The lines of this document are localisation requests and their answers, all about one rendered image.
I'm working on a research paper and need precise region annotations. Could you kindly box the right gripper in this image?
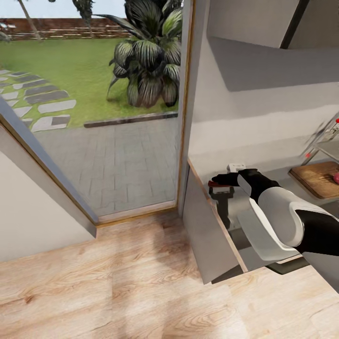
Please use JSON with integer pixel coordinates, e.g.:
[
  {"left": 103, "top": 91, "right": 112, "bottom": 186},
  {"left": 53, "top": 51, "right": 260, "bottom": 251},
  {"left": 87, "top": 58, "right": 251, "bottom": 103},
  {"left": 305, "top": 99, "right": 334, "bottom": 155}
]
[{"left": 212, "top": 173, "right": 237, "bottom": 186}]

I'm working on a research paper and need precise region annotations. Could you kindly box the cutting board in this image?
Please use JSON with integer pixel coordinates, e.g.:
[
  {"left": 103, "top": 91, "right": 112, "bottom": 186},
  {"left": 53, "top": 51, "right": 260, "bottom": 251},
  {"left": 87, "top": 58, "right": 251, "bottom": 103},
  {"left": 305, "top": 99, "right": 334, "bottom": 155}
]
[{"left": 290, "top": 161, "right": 339, "bottom": 200}]

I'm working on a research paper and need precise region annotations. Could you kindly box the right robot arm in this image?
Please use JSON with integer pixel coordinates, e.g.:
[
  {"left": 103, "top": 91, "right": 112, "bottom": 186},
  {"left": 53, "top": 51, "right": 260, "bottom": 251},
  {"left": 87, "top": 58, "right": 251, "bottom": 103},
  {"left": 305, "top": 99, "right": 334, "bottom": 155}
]
[{"left": 212, "top": 163, "right": 339, "bottom": 294}]

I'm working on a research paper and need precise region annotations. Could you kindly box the bowl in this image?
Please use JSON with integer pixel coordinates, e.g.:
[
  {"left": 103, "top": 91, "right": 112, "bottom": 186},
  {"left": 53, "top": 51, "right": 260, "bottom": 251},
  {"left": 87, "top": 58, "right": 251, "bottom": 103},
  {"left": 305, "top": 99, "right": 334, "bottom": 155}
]
[{"left": 249, "top": 198, "right": 296, "bottom": 251}]

